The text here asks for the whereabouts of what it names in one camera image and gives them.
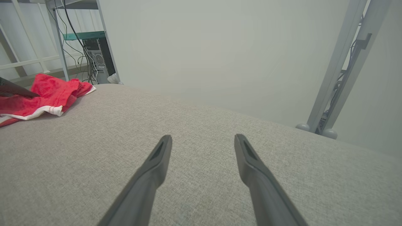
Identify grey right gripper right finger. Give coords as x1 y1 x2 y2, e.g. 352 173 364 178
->
234 134 309 226

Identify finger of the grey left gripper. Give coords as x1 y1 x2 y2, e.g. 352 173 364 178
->
0 77 40 98

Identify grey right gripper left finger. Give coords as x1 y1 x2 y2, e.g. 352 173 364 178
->
97 135 173 226

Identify red shorts white trim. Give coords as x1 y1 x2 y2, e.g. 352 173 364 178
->
0 73 96 128

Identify green shelf board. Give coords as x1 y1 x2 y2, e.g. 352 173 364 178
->
63 31 106 41

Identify black computer tower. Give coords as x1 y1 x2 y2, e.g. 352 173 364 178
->
83 38 116 84

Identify grey fabric sofa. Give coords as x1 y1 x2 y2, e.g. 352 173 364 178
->
0 83 402 226

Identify black hanging cables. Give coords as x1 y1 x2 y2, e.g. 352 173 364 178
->
53 0 98 84

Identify grey metal frame post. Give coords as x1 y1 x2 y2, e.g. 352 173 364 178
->
295 0 393 140

